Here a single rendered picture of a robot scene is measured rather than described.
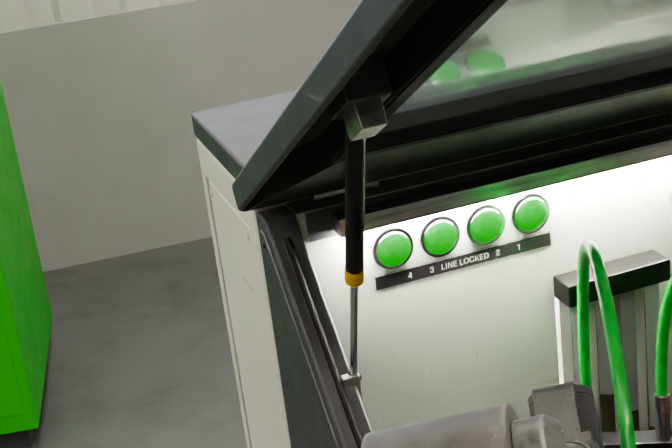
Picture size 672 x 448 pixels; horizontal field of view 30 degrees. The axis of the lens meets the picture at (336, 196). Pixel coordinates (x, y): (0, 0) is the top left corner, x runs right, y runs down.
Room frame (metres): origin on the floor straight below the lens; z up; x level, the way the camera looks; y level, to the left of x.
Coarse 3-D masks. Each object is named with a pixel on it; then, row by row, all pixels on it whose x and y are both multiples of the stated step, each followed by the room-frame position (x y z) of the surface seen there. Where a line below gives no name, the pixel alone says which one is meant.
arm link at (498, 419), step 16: (448, 416) 0.55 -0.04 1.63; (464, 416) 0.54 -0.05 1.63; (480, 416) 0.54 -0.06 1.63; (496, 416) 0.53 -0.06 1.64; (512, 416) 0.55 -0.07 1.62; (384, 432) 0.55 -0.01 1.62; (400, 432) 0.55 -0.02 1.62; (416, 432) 0.54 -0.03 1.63; (432, 432) 0.54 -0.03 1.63; (448, 432) 0.53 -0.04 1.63; (464, 432) 0.53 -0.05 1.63; (480, 432) 0.53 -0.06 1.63; (496, 432) 0.52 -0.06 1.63
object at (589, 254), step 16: (592, 256) 1.16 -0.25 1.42; (592, 272) 1.14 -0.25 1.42; (608, 288) 1.11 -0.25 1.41; (608, 304) 1.09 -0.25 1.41; (608, 320) 1.07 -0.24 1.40; (608, 336) 1.06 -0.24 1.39; (608, 352) 1.04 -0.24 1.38; (624, 368) 1.03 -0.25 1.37; (624, 384) 1.01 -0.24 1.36; (624, 400) 1.00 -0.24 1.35; (624, 416) 0.99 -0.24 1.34; (624, 432) 0.99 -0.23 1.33
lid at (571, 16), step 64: (384, 0) 0.81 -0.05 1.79; (448, 0) 0.88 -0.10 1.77; (512, 0) 0.89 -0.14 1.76; (576, 0) 0.94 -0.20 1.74; (640, 0) 1.00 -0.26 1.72; (320, 64) 0.96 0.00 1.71; (384, 64) 1.02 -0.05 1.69; (448, 64) 1.02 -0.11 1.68; (512, 64) 1.08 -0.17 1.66; (576, 64) 1.16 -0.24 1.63; (640, 64) 1.24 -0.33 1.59; (320, 128) 1.20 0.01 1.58; (384, 128) 1.19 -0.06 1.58; (448, 128) 1.23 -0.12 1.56; (512, 128) 1.29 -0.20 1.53; (576, 128) 1.42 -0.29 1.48; (256, 192) 1.24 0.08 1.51; (320, 192) 1.34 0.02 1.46
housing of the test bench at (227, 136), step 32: (288, 96) 1.63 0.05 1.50; (224, 128) 1.52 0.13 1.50; (256, 128) 1.50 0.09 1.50; (224, 160) 1.45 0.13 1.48; (224, 192) 1.48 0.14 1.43; (224, 224) 1.52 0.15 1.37; (256, 224) 1.35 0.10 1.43; (224, 256) 1.55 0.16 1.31; (256, 256) 1.36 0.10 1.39; (224, 288) 1.58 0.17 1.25; (256, 288) 1.39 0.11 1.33; (256, 320) 1.42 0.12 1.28; (256, 352) 1.45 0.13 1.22; (256, 384) 1.48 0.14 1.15; (256, 416) 1.51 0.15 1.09
